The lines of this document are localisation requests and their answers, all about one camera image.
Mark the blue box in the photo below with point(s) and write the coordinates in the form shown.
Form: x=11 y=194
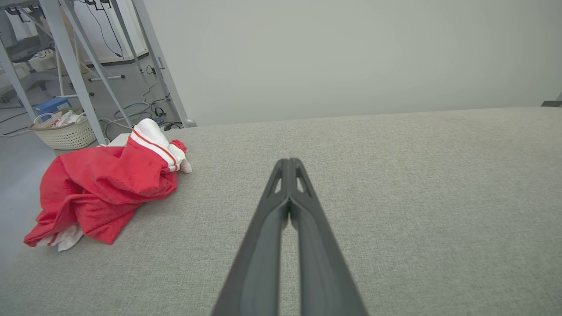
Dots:
x=52 y=105

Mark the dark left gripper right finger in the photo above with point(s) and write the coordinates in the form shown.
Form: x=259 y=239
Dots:
x=325 y=272

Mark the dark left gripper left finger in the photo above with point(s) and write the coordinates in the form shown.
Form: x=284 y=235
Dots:
x=259 y=263

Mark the dark office chair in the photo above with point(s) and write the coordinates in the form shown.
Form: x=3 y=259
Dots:
x=26 y=46

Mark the thick grey metal frame leg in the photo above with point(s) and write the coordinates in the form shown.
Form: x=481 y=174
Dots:
x=70 y=66

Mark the grey frame leg with foot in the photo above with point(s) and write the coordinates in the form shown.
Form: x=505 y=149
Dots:
x=162 y=66

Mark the white cloth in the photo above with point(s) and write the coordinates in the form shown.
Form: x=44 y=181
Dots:
x=70 y=118

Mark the white bar with black ends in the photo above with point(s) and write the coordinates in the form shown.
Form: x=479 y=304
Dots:
x=105 y=78

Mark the thin grey diagonal frame strut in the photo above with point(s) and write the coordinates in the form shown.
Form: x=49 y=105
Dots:
x=94 y=57

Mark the white woven laundry basket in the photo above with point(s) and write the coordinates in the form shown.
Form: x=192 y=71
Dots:
x=66 y=136

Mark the grey metal frame foot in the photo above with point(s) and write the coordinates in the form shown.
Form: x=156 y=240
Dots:
x=551 y=104

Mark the red and white shirt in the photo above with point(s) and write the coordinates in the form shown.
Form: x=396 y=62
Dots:
x=101 y=184

